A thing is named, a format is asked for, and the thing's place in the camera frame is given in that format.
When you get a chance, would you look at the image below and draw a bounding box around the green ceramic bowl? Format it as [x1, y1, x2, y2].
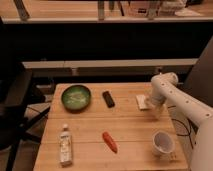
[61, 85, 91, 111]

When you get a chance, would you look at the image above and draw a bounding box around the white plastic cup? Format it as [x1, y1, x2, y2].
[152, 131, 175, 156]

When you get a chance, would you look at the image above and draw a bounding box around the wooden shelf rail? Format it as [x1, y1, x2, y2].
[22, 58, 198, 69]

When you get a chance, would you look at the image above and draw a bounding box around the orange carrot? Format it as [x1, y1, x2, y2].
[102, 132, 118, 153]

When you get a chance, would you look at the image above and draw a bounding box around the black office chair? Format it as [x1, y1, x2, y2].
[0, 62, 50, 171]

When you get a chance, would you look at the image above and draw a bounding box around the black rectangular block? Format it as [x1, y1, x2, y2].
[102, 91, 115, 108]

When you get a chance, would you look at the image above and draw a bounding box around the white sponge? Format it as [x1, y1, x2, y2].
[136, 95, 149, 110]

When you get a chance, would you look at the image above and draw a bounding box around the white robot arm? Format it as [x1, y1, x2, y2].
[149, 72, 213, 171]

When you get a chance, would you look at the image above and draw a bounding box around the black cable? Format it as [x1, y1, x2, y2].
[168, 104, 198, 151]

